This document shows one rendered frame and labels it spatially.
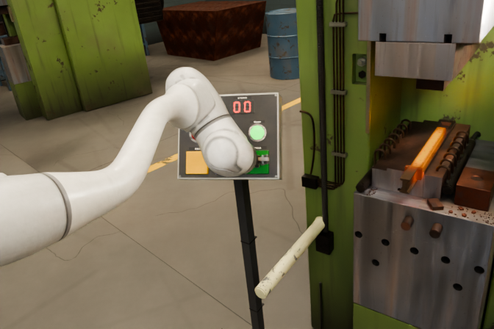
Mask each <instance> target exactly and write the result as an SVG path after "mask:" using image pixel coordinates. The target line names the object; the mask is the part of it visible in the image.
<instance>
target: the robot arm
mask: <svg viewBox="0 0 494 329"><path fill-rule="evenodd" d="M167 122H169V123H170V124H171V125H172V126H174V127H176V128H178V129H183V130H185V131H186V132H190V133H191V134H192V135H193V136H194V138H195V139H196V142H197V143H198V145H199V147H200V149H201V152H202V156H203V158H204V161H205V163H206V165H207V166H208V168H209V169H211V171H213V172H214V173H217V174H218V175H220V176H226V177H235V176H240V175H242V174H246V173H249V172H250V171H251V170H253V168H254V167H259V164H260V165H267V164H269V155H267V154H266V155H262V156H260V155H257V152H256V150H255V148H254V147H253V145H251V144H250V142H249V141H248V140H247V137H246V136H245V134H244V133H243V132H242V131H241V130H240V128H239V127H238V126H237V124H236V123H235V122H234V120H233V119H232V117H231V116H230V114H229V112H228V110H227V108H226V105H225V104H224V102H223V100H222V99H221V97H220V96H219V94H218V92H217V91H216V89H215V88H214V87H213V86H212V84H211V83H210V81H209V80H208V79H207V78H206V77H205V76H204V75H203V74H202V73H200V72H199V71H197V70H196V69H194V68H189V67H182V68H177V69H176V70H174V71H173V72H171V74H170V75H169V76H168V78H167V80H166V83H165V94H164V95H162V96H160V97H159V98H156V99H154V100H153V101H152V102H150V103H149V104H148V105H147V106H146V108H145V109H144V110H143V111H142V113H141V114H140V117H139V118H138V119H137V122H136V123H135V125H134V127H133V129H132V130H131V132H130V134H129V136H128V137H127V139H126V142H125V143H124V144H123V147H122V149H121V150H120V152H119V154H118V155H117V157H116V158H115V160H114V161H113V162H112V164H110V165H109V166H108V167H106V168H104V169H102V170H97V171H90V172H72V173H35V174H27V175H17V176H7V175H5V174H4V173H0V267H3V266H5V265H7V264H11V263H13V262H15V261H18V260H21V259H24V258H26V257H28V256H31V255H33V254H35V253H36V252H38V251H40V250H42V249H43V248H45V247H48V246H49V245H52V244H54V243H56V242H58V241H60V240H62V239H64V238H66V237H67V236H69V235H71V234H72V233H74V232H75V231H77V230H79V229H80V228H82V227H83V226H85V225H87V224H88V223H91V222H92V221H94V220H95V219H97V218H99V217H100V216H102V215H104V214H106V213H107V212H110V211H112V210H113V209H115V208H116V207H118V206H120V205H121V204H122V203H124V202H125V201H126V200H128V199H129V198H130V197H131V196H132V195H133V194H134V193H135V192H136V190H137V189H138V188H139V186H140V185H141V184H142V182H143V180H144V178H145V177H146V174H147V172H148V169H149V167H150V165H151V161H152V159H153V157H154V154H155V151H156V149H157V146H158V143H159V141H160V137H161V136H162V132H163V129H164V128H165V124H166V123H167Z"/></svg>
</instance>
